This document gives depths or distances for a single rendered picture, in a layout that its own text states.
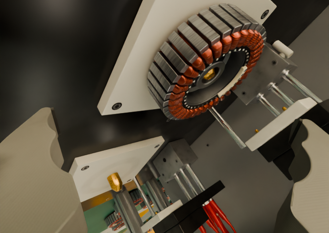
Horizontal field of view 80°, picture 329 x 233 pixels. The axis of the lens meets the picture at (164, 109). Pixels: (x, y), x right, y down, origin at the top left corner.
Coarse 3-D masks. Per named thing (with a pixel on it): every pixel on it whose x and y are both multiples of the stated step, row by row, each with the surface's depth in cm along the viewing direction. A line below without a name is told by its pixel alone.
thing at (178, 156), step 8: (168, 144) 40; (176, 144) 41; (184, 144) 42; (168, 152) 40; (176, 152) 39; (184, 152) 40; (192, 152) 42; (160, 160) 42; (168, 160) 41; (176, 160) 39; (184, 160) 39; (192, 160) 40; (160, 168) 43; (168, 168) 41; (176, 168) 39; (184, 168) 41; (168, 176) 41
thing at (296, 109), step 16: (288, 80) 26; (288, 96) 27; (272, 112) 28; (288, 112) 16; (304, 112) 16; (320, 112) 17; (272, 128) 17; (288, 128) 18; (256, 144) 18; (272, 144) 19; (288, 144) 18; (272, 160) 20; (288, 160) 19; (288, 176) 19
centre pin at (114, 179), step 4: (116, 172) 33; (108, 176) 32; (112, 176) 32; (116, 176) 32; (108, 180) 32; (112, 180) 32; (116, 180) 32; (120, 180) 33; (112, 184) 32; (116, 184) 32; (120, 184) 32; (112, 188) 32; (116, 188) 32; (120, 188) 32
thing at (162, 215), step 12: (180, 180) 42; (204, 192) 36; (216, 192) 38; (180, 204) 32; (192, 204) 33; (204, 204) 35; (156, 216) 30; (168, 216) 31; (180, 216) 30; (192, 216) 32; (204, 216) 33; (144, 228) 32; (156, 228) 33; (168, 228) 31; (180, 228) 29; (192, 228) 30
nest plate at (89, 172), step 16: (128, 144) 30; (144, 144) 31; (160, 144) 34; (80, 160) 24; (96, 160) 25; (112, 160) 28; (128, 160) 32; (144, 160) 36; (80, 176) 26; (96, 176) 30; (128, 176) 39; (80, 192) 31; (96, 192) 36
